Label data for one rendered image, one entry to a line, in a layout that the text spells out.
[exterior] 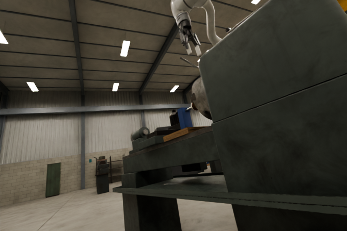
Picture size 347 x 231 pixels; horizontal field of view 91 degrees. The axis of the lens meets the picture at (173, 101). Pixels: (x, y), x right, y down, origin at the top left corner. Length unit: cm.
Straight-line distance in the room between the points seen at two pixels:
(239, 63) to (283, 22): 21
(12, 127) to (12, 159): 217
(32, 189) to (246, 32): 1508
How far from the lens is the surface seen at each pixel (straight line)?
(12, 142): 1601
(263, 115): 76
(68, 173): 1497
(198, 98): 107
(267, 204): 73
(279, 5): 84
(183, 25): 117
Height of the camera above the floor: 72
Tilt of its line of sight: 19 degrees up
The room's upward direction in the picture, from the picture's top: 11 degrees counter-clockwise
